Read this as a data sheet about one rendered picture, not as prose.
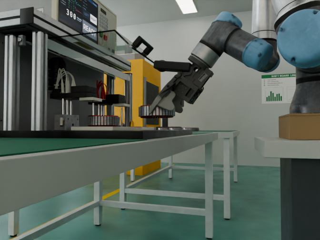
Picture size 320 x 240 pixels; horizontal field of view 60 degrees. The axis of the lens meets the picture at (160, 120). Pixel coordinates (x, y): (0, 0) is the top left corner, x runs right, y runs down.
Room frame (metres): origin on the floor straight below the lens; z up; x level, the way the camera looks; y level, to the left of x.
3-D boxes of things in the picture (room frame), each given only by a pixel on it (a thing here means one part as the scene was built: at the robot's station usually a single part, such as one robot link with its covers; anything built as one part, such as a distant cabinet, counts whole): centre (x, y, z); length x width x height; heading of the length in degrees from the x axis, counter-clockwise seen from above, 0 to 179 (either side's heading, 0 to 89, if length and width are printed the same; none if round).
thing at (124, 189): (3.38, -0.37, 0.38); 1.85 x 1.10 x 0.75; 162
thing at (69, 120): (0.98, 0.33, 0.80); 0.07 x 0.05 x 0.06; 162
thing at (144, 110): (0.85, 0.01, 0.83); 0.11 x 0.11 x 0.04
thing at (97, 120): (0.94, 0.19, 0.80); 0.11 x 0.11 x 0.04
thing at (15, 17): (1.15, 0.46, 1.09); 0.68 x 0.44 x 0.05; 162
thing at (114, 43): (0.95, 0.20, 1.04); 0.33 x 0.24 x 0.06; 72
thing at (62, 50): (1.09, 0.25, 1.03); 0.62 x 0.01 x 0.03; 162
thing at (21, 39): (1.11, 0.32, 1.04); 0.62 x 0.02 x 0.03; 162
